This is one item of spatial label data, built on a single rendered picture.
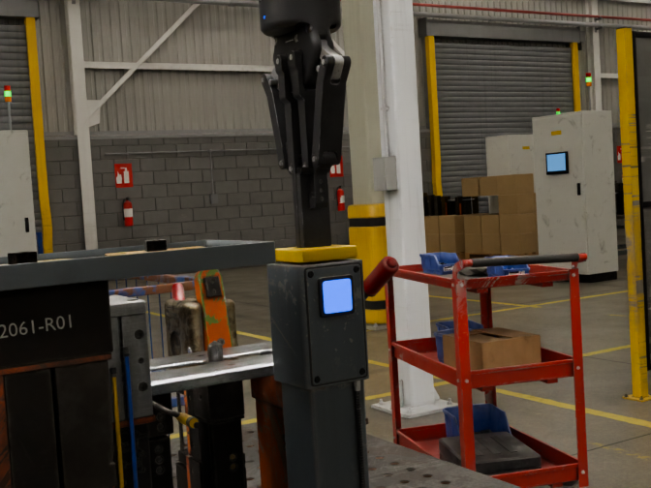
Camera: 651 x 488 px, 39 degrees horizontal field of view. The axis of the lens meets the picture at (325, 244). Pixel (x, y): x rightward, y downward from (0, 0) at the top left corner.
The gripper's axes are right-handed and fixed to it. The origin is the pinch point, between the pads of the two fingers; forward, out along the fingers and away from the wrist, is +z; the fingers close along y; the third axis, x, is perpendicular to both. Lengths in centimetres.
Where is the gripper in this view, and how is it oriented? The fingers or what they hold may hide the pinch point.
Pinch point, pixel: (312, 209)
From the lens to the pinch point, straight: 85.7
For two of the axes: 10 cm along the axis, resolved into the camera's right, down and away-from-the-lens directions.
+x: -8.5, 0.8, -5.1
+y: -5.2, -0.2, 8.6
